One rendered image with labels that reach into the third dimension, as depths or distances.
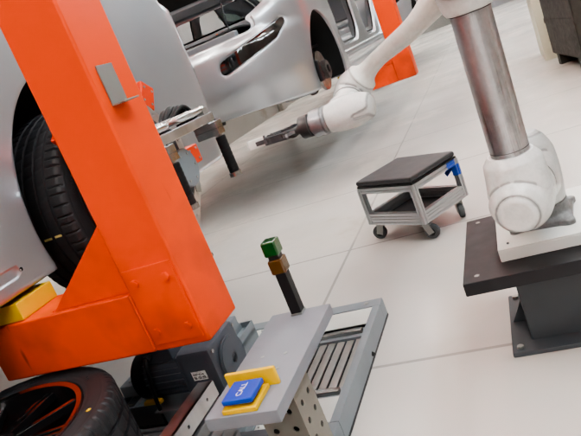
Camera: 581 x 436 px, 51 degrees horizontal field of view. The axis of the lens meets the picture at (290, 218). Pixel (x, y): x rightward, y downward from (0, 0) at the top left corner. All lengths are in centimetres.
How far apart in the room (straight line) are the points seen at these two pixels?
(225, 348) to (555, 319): 98
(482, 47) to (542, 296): 77
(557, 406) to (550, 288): 36
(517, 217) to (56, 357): 124
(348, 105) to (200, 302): 79
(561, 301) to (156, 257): 117
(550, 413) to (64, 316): 126
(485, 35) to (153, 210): 88
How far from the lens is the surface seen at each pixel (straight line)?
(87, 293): 160
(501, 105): 161
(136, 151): 140
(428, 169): 300
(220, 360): 178
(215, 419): 131
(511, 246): 184
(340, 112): 190
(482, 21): 158
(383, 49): 193
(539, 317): 198
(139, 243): 143
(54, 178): 189
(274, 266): 153
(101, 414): 146
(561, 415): 174
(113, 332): 160
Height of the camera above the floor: 106
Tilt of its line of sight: 14 degrees down
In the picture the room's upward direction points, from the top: 22 degrees counter-clockwise
